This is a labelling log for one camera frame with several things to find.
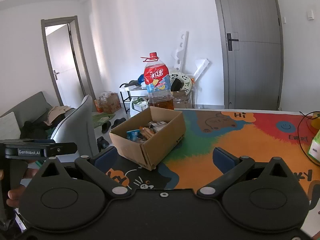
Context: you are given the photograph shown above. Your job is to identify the large iced tea bottle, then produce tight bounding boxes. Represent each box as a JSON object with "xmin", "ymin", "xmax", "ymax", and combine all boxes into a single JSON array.
[{"xmin": 140, "ymin": 52, "xmax": 175, "ymax": 110}]

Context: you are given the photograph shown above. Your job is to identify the black shoe rack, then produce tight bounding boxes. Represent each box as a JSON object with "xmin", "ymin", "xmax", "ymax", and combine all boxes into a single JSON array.
[{"xmin": 119, "ymin": 82, "xmax": 148, "ymax": 114}]

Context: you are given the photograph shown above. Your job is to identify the black door handle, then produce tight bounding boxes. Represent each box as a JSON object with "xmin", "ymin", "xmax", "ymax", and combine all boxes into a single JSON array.
[{"xmin": 226, "ymin": 33, "xmax": 239, "ymax": 51}]

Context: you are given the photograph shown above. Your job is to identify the orange carton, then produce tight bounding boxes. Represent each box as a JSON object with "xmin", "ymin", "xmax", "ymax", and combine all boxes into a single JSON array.
[{"xmin": 93, "ymin": 99, "xmax": 104, "ymax": 113}]

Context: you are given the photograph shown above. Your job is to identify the person's left hand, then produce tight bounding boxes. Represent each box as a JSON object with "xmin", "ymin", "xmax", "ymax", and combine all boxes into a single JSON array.
[{"xmin": 6, "ymin": 168, "xmax": 40, "ymax": 209}]

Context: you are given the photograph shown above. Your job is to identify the black cable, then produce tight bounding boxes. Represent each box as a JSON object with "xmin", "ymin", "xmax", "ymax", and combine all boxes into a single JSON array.
[{"xmin": 298, "ymin": 111, "xmax": 320, "ymax": 167}]

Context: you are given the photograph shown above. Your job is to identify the grey sofa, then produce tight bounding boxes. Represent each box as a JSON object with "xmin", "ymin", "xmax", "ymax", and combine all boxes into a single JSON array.
[{"xmin": 0, "ymin": 91, "xmax": 76, "ymax": 141}]

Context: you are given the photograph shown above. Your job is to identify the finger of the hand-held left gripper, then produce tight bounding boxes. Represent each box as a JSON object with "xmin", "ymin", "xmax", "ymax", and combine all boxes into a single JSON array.
[{"xmin": 44, "ymin": 142, "xmax": 77, "ymax": 157}]

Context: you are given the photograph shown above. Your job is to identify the white cushion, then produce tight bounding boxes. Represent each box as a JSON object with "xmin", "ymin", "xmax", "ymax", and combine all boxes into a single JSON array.
[{"xmin": 0, "ymin": 111, "xmax": 22, "ymax": 141}]

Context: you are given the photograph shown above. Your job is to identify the colourful cat print table mat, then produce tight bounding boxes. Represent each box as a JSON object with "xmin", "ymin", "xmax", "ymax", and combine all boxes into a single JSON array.
[{"xmin": 105, "ymin": 109, "xmax": 320, "ymax": 214}]

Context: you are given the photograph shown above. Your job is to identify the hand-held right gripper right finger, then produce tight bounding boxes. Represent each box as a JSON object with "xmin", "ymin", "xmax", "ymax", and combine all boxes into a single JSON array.
[{"xmin": 196, "ymin": 146, "xmax": 297, "ymax": 199}]

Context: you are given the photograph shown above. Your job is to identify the green floor mat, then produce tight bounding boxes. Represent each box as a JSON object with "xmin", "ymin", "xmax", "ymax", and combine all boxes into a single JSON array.
[{"xmin": 91, "ymin": 112, "xmax": 116, "ymax": 128}]

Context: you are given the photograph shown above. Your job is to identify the brown printed cardboard box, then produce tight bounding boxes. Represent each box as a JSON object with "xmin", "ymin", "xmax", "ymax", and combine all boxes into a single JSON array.
[{"xmin": 172, "ymin": 90, "xmax": 192, "ymax": 109}]

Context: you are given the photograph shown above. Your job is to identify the open grey room door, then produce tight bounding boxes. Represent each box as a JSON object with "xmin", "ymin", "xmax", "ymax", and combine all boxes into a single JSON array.
[{"xmin": 41, "ymin": 16, "xmax": 96, "ymax": 107}]

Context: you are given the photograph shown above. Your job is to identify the beige clothes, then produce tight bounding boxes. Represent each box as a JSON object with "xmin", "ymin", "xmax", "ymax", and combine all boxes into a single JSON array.
[{"xmin": 43, "ymin": 105, "xmax": 76, "ymax": 127}]

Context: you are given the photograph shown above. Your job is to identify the sandwich biscuit packet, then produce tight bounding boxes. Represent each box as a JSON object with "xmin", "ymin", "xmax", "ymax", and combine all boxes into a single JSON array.
[{"xmin": 140, "ymin": 127, "xmax": 155, "ymax": 140}]

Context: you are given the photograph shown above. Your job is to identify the grey chair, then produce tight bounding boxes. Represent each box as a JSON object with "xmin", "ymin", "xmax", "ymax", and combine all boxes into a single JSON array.
[{"xmin": 50, "ymin": 94, "xmax": 100, "ymax": 158}]

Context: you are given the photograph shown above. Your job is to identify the green white tissue box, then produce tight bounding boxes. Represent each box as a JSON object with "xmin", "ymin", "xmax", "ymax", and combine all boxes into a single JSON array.
[{"xmin": 307, "ymin": 129, "xmax": 320, "ymax": 162}]

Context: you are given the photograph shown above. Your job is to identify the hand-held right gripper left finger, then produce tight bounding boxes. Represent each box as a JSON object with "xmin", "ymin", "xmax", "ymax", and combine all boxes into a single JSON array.
[{"xmin": 39, "ymin": 146, "xmax": 131, "ymax": 199}]

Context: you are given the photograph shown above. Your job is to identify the black shoe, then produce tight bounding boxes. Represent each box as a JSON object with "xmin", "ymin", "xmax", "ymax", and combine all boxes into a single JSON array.
[{"xmin": 96, "ymin": 136, "xmax": 111, "ymax": 150}]

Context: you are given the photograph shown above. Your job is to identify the cardboard box of drinks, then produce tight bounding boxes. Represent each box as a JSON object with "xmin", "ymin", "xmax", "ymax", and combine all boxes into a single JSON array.
[{"xmin": 100, "ymin": 92, "xmax": 122, "ymax": 114}]

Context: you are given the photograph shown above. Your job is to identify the white foam board with holes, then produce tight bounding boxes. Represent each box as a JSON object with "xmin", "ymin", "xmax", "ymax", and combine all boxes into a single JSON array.
[{"xmin": 171, "ymin": 31, "xmax": 189, "ymax": 73}]

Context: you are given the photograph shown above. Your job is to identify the blue snack packet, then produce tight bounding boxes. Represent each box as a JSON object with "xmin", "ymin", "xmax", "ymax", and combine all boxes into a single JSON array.
[{"xmin": 126, "ymin": 129, "xmax": 142, "ymax": 142}]

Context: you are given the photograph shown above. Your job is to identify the dark clothes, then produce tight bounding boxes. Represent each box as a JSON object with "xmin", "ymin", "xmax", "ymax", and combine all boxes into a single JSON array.
[{"xmin": 20, "ymin": 120, "xmax": 55, "ymax": 140}]

